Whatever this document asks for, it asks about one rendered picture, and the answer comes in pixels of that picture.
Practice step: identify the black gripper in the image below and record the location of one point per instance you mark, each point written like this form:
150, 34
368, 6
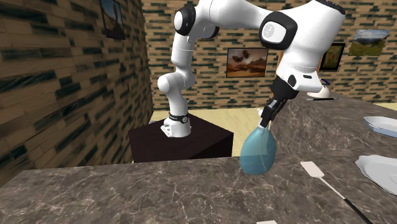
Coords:
282, 90

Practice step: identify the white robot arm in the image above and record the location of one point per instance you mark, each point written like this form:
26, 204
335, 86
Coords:
186, 77

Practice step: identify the black pen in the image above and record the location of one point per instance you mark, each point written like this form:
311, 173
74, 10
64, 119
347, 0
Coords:
322, 99

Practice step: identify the dark robot stand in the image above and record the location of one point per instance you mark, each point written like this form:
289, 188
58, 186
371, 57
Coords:
198, 144

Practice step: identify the white flat object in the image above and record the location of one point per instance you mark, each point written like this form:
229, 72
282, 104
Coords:
266, 222

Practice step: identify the pale blue tray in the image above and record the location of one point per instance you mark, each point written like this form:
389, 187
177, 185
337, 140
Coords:
383, 125

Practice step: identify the white plate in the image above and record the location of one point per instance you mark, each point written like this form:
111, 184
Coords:
380, 172

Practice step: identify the desert sunset wall picture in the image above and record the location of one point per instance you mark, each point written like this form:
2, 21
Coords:
246, 63

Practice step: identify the black framed orange wall picture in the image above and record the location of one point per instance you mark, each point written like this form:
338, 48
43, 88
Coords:
333, 57

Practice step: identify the green landscape wall picture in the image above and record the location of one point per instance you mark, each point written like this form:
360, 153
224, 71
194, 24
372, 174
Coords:
369, 43

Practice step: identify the dark framed wall picture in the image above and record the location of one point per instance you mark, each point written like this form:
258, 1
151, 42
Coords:
112, 18

